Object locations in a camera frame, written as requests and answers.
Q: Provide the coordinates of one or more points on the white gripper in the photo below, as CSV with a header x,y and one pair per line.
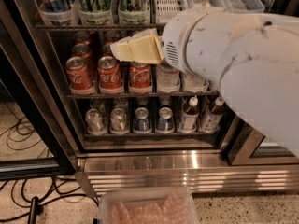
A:
x,y
173,43

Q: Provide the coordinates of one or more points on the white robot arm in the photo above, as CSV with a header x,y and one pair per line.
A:
x,y
252,58

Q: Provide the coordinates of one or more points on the front right Coca-Cola can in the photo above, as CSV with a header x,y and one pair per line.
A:
x,y
139,74

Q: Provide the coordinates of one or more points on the coca-cola can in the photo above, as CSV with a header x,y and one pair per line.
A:
x,y
79,73
139,74
107,50
83,50
109,73

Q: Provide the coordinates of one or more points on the front middle Coca-Cola can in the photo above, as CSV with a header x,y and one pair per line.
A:
x,y
109,73

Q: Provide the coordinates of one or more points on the blue can bottom left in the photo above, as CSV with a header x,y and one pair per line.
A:
x,y
142,120

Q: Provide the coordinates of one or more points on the blue can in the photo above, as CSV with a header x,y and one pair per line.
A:
x,y
165,122
142,120

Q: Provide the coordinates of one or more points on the front left Coca-Cola can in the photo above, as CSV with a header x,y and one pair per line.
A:
x,y
79,73

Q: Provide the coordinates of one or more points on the blue can bottom right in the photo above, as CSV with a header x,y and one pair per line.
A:
x,y
165,122

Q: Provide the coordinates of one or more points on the silver can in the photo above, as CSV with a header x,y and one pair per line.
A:
x,y
118,119
94,120

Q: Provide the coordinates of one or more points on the silver can bottom left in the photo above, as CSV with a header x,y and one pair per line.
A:
x,y
94,120

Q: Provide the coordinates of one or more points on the stainless steel fridge base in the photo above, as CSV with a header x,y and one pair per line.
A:
x,y
200,171

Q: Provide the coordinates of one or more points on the fridge glass door right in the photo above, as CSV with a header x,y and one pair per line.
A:
x,y
247,146

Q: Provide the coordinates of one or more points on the front left water bottle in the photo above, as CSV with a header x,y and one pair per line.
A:
x,y
167,76

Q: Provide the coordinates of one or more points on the water bottle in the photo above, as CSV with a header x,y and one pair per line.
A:
x,y
193,81
167,76

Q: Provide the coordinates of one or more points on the front middle water bottle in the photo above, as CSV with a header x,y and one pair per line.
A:
x,y
193,81

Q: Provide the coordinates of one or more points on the empty white tray left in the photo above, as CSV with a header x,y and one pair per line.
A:
x,y
165,10

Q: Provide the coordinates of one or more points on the left tea bottle white cap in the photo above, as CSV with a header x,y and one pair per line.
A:
x,y
189,115

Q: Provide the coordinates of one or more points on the tea bottle white cap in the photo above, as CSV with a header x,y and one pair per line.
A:
x,y
212,116
189,115

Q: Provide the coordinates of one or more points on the right tea bottle white cap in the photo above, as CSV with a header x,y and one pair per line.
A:
x,y
212,116

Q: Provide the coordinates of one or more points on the clear plastic bin foreground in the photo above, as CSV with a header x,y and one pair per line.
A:
x,y
157,205

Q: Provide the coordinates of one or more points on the middle wire shelf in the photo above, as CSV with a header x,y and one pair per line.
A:
x,y
151,94

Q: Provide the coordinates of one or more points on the wire shelf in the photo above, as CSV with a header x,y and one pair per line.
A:
x,y
93,27
151,94

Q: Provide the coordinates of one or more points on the top wire shelf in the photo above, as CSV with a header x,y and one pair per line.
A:
x,y
93,27

